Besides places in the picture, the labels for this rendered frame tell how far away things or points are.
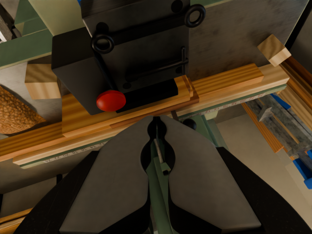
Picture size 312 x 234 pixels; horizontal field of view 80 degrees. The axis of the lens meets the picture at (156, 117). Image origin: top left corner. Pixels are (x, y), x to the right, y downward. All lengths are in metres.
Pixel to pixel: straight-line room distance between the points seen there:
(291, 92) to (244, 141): 1.37
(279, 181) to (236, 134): 0.76
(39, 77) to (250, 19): 0.33
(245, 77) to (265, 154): 2.56
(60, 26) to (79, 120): 0.16
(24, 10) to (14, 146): 0.25
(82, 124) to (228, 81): 0.29
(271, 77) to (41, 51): 0.43
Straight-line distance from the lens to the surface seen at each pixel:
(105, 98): 0.19
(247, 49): 0.42
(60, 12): 0.21
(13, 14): 0.62
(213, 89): 0.40
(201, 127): 0.31
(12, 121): 0.40
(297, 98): 1.73
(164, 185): 0.42
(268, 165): 2.93
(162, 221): 0.51
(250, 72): 0.44
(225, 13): 0.34
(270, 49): 0.42
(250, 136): 3.00
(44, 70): 0.32
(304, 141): 1.14
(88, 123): 0.31
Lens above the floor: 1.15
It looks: 31 degrees down
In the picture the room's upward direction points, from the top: 162 degrees clockwise
